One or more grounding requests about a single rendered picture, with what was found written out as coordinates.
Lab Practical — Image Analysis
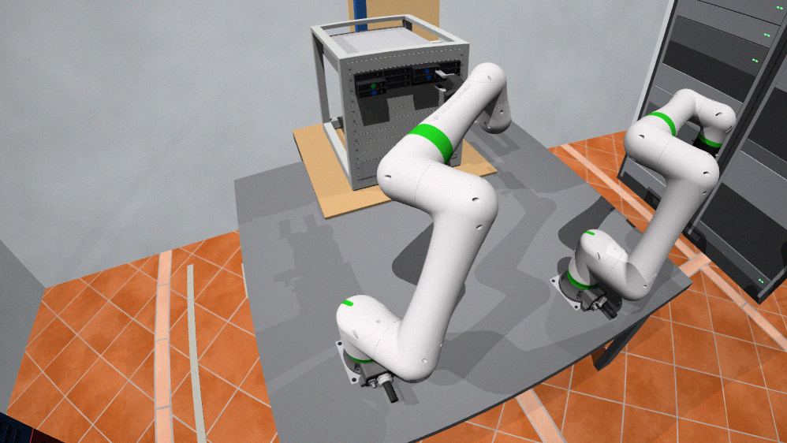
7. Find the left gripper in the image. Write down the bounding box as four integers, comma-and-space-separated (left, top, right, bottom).
435, 70, 464, 103

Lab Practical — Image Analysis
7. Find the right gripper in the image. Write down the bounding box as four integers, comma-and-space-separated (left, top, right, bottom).
692, 136, 720, 158

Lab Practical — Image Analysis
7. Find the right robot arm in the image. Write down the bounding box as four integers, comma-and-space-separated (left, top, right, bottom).
559, 89, 736, 318

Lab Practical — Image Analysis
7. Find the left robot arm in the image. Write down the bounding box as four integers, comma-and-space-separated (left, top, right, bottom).
336, 62, 512, 403

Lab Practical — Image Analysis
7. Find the orange flat board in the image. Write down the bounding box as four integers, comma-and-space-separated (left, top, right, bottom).
293, 123, 498, 220

